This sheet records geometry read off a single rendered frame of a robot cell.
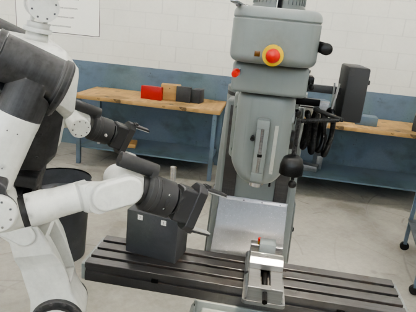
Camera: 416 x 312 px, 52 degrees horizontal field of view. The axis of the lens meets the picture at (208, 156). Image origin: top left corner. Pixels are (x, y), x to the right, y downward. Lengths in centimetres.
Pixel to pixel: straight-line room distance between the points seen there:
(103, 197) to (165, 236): 81
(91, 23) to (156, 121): 155
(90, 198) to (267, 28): 69
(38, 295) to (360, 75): 131
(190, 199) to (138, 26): 504
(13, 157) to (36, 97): 12
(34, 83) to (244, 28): 64
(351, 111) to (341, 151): 422
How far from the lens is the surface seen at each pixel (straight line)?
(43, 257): 121
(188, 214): 104
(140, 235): 176
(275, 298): 156
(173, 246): 171
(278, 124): 144
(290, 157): 131
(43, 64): 87
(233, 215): 200
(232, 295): 168
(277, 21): 127
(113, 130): 147
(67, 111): 105
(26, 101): 87
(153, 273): 169
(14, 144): 89
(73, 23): 629
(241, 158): 147
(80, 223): 340
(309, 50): 129
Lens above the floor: 183
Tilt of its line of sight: 17 degrees down
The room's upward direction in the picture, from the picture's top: 5 degrees clockwise
